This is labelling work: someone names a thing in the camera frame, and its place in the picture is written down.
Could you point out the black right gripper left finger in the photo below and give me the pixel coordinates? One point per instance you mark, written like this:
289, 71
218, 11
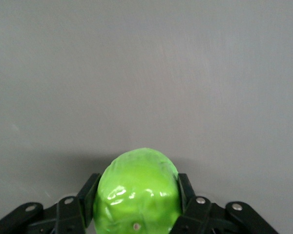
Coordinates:
63, 214

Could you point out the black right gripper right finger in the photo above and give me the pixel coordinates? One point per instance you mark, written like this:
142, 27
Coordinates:
205, 217

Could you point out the green plastic cabbage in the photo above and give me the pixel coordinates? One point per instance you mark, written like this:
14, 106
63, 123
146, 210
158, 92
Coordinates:
136, 185

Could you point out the dark grey table mat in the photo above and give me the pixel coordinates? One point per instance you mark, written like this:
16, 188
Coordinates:
146, 73

